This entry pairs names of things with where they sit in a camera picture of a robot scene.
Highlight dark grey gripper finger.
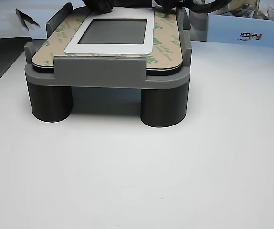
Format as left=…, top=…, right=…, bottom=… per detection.
left=83, top=0, right=101, bottom=11

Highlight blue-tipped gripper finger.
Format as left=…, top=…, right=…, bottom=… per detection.
left=99, top=0, right=115, bottom=13

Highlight device panel with adhesive liner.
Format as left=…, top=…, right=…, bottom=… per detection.
left=32, top=6, right=183, bottom=71

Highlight white panel with grey window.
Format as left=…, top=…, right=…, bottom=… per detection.
left=32, top=6, right=183, bottom=77

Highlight grey plastic fixture holder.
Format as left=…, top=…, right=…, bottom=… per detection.
left=24, top=2, right=193, bottom=89

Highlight black tweezers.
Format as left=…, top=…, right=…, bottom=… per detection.
left=15, top=8, right=42, bottom=31

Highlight dark grey cylindrical fixture leg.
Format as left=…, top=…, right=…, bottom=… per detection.
left=27, top=82, right=74, bottom=124

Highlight light blue cardboard box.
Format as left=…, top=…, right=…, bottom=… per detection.
left=189, top=9, right=274, bottom=51

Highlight clear plastic bag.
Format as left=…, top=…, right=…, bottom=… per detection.
left=222, top=0, right=270, bottom=20

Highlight black braided cable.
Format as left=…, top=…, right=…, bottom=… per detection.
left=153, top=0, right=260, bottom=15

